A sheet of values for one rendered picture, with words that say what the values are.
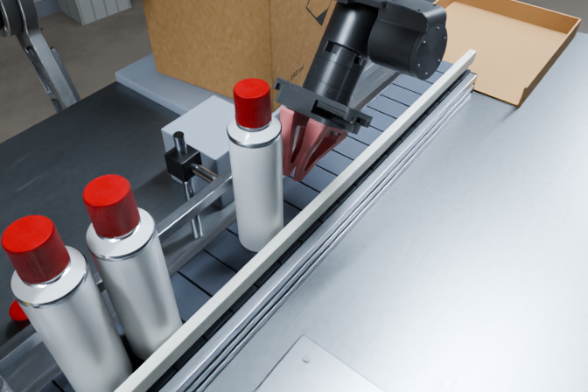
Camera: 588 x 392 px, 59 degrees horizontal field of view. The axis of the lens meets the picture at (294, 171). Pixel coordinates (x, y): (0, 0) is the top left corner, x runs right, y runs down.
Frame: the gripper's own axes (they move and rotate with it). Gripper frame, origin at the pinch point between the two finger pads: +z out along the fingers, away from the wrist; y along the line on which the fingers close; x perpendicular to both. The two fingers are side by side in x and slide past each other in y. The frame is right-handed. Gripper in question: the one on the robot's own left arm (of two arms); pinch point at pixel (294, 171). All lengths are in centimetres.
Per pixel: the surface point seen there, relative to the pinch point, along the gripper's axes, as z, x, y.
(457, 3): -38, 63, -12
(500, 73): -25, 47, 6
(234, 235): 9.4, -2.6, -2.6
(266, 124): -4.9, -12.3, 2.0
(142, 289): 10.0, -21.6, 2.9
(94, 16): 1, 139, -222
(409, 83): -15.9, 28.6, -1.9
